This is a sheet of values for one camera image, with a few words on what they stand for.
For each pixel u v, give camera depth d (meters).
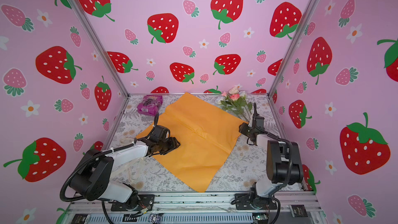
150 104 1.07
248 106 1.12
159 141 0.72
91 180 0.43
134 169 0.85
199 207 0.73
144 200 0.74
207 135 0.98
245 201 0.73
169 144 0.82
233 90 1.18
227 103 1.13
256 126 0.74
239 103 1.11
